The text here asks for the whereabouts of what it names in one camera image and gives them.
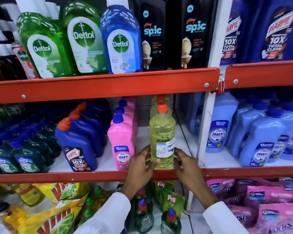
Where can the person's right hand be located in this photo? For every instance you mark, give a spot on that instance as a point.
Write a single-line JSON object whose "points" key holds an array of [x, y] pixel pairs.
{"points": [[190, 175]]}

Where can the black toilet cleaner bottle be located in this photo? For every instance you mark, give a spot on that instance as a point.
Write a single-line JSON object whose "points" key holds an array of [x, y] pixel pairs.
{"points": [[152, 31], [194, 29]]}

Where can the small pink disinfectant bottle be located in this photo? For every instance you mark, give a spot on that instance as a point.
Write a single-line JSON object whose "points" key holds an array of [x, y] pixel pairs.
{"points": [[24, 60]]}

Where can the yellow liquid bottle dark cap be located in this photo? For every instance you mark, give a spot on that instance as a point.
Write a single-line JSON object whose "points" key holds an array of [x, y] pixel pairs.
{"points": [[11, 215]]}

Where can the row of dark green bottles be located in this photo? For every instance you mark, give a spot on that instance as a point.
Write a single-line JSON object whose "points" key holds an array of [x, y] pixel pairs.
{"points": [[22, 153]]}

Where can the person's left hand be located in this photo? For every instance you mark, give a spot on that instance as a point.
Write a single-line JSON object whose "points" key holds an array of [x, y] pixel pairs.
{"points": [[136, 173]]}

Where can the person's right thumb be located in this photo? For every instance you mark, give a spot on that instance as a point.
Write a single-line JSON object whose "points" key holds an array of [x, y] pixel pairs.
{"points": [[176, 164]]}

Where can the row of brown disinfectant bottles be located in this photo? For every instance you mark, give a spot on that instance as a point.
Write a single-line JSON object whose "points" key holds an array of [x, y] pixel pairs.
{"points": [[4, 68]]}

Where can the white shelf upright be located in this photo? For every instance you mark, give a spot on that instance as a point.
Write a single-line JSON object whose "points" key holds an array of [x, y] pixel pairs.
{"points": [[219, 41]]}

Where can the blue disinfectant bottle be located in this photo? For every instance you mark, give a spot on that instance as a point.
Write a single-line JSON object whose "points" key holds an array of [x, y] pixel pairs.
{"points": [[120, 43]]}

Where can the long red shelf rail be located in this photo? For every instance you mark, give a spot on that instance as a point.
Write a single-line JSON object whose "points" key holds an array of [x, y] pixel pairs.
{"points": [[100, 85]]}

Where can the group of light blue bottles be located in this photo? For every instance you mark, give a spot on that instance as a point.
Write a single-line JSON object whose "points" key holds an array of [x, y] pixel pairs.
{"points": [[258, 138]]}

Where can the person's left forearm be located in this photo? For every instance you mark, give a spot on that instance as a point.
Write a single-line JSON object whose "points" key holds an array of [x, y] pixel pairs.
{"points": [[105, 218]]}

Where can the green disinfectant bottle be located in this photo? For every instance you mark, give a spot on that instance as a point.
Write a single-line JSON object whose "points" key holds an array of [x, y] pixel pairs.
{"points": [[45, 51], [84, 38]]}

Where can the dark blue toilet cleaner bottle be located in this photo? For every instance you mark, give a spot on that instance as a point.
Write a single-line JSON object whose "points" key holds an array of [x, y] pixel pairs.
{"points": [[232, 36], [276, 31]]}

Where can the green dishwash bottle red cap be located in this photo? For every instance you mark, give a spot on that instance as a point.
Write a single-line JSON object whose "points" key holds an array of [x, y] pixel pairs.
{"points": [[144, 214], [171, 222]]}

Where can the person's left thumb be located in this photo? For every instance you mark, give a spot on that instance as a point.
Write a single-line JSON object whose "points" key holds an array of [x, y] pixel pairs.
{"points": [[154, 164]]}

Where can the yellow cleaner bottle orange cap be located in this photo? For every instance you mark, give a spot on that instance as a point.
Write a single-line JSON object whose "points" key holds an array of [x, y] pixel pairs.
{"points": [[155, 104], [162, 131]]}

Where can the group of green-capped bottles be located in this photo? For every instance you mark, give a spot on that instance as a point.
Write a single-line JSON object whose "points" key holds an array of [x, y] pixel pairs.
{"points": [[95, 204]]}

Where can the person's right forearm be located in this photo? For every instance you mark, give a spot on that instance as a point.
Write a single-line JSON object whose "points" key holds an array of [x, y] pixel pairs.
{"points": [[222, 220]]}

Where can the green dishwash refill pouch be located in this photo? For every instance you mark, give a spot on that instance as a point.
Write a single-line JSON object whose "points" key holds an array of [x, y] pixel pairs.
{"points": [[172, 199], [161, 186]]}

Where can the pile of pink packets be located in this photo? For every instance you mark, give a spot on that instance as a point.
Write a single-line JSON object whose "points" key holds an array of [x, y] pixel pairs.
{"points": [[266, 207]]}

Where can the row of pink cleaner bottles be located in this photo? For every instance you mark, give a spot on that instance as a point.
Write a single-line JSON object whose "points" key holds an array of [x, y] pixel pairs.
{"points": [[120, 143]]}

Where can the low red shelf rail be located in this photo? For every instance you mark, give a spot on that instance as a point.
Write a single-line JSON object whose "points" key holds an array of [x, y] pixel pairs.
{"points": [[63, 177]]}

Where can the yellow green dishwash pouch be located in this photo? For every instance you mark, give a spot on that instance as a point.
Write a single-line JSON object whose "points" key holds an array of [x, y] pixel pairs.
{"points": [[63, 191], [53, 221]]}

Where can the short red shelf rail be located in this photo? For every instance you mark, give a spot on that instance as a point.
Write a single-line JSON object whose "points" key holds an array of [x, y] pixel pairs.
{"points": [[263, 74]]}

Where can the row of orange-capped blue bottles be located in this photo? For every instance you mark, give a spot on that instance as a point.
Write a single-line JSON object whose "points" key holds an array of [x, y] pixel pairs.
{"points": [[78, 146]]}

